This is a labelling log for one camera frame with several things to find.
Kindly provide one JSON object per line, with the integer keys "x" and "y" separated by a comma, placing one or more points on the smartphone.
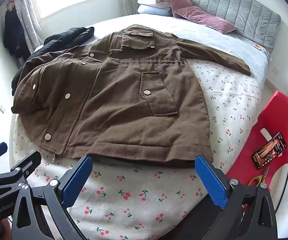
{"x": 270, "y": 150}

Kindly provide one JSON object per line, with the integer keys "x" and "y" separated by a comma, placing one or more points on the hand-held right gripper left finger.
{"x": 77, "y": 180}

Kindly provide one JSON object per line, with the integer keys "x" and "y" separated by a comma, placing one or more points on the red plastic chair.
{"x": 271, "y": 115}

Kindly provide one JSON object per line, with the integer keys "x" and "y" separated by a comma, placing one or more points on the white wall socket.
{"x": 2, "y": 109}

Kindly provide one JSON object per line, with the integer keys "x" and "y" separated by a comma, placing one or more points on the cherry print blanket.
{"x": 134, "y": 192}

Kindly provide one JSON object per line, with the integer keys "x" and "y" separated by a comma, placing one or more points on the small orange packet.
{"x": 258, "y": 47}

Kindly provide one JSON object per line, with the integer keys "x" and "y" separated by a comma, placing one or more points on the brown jacket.
{"x": 114, "y": 100}

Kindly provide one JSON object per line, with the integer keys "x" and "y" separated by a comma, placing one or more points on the black puffer jacket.
{"x": 64, "y": 38}

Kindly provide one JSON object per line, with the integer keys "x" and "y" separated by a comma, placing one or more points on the pink velvet pillow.
{"x": 203, "y": 17}
{"x": 177, "y": 1}

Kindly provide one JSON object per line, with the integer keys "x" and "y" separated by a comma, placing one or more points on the hanging black clothes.
{"x": 15, "y": 35}

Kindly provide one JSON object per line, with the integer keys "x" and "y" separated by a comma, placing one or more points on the light blue folded quilt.
{"x": 153, "y": 10}

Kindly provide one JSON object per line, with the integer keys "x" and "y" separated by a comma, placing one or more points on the bed with grey sheet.
{"x": 208, "y": 37}

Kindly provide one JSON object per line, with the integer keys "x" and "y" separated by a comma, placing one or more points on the white folded quilt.
{"x": 153, "y": 1}

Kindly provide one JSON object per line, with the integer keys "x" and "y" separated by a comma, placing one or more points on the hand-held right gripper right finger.
{"x": 212, "y": 183}

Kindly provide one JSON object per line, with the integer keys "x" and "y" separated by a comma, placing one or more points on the grey padded headboard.
{"x": 243, "y": 7}

